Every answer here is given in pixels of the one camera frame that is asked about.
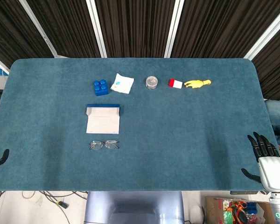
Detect dark brown pleated curtain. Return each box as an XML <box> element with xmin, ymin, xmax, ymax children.
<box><xmin>0</xmin><ymin>0</ymin><xmax>280</xmax><ymax>101</ymax></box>

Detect blue toy building block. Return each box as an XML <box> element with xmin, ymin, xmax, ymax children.
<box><xmin>92</xmin><ymin>78</ymin><xmax>110</xmax><ymax>97</ymax></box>

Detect white tissue packet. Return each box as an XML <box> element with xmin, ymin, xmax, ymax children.
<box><xmin>110</xmin><ymin>73</ymin><xmax>135</xmax><ymax>95</ymax></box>

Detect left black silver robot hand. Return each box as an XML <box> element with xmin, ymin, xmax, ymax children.
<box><xmin>0</xmin><ymin>124</ymin><xmax>10</xmax><ymax>171</ymax></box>

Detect red and white small box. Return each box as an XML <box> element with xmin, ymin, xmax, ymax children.
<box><xmin>168</xmin><ymin>78</ymin><xmax>183</xmax><ymax>90</ymax></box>

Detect clear round jar of screws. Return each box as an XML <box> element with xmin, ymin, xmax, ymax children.
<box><xmin>145</xmin><ymin>75</ymin><xmax>159</xmax><ymax>89</ymax></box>

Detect blue felt table cover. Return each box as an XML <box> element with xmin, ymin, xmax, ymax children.
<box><xmin>0</xmin><ymin>57</ymin><xmax>280</xmax><ymax>192</ymax></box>

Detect floor cables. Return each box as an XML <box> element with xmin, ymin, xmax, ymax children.
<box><xmin>0</xmin><ymin>190</ymin><xmax>88</xmax><ymax>224</ymax></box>

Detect thin wire-frame eyeglasses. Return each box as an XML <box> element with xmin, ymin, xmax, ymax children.
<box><xmin>88</xmin><ymin>139</ymin><xmax>120</xmax><ymax>151</ymax></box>

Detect blue grey robot torso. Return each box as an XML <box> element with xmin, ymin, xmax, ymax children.
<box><xmin>84</xmin><ymin>191</ymin><xmax>185</xmax><ymax>224</ymax></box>

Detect cardboard box of toys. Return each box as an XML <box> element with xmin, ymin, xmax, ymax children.
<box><xmin>205</xmin><ymin>196</ymin><xmax>273</xmax><ymax>224</ymax></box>

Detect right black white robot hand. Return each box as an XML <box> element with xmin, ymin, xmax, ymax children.
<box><xmin>241</xmin><ymin>132</ymin><xmax>280</xmax><ymax>193</ymax></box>

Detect yellow rubber chicken toy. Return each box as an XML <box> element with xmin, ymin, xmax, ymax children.
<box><xmin>183</xmin><ymin>79</ymin><xmax>212</xmax><ymax>90</ymax></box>

